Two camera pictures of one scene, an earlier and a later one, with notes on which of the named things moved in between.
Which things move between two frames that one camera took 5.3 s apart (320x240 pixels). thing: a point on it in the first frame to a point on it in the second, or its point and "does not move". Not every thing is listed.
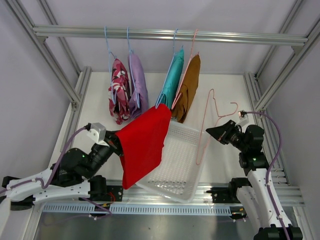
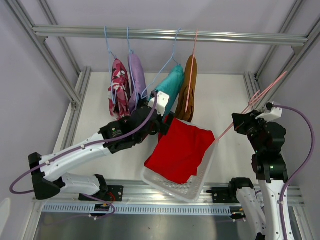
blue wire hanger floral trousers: (109, 52) does not move
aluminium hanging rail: (185, 34) does not move
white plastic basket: (176, 177) to (190, 191)
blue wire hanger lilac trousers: (130, 52) does not move
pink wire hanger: (208, 141) to (256, 96)
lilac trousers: (138, 102) does not move
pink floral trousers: (119, 98) does not move
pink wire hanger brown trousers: (179, 93) to (187, 99)
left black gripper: (113, 141) to (162, 127)
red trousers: (142, 141) to (181, 146)
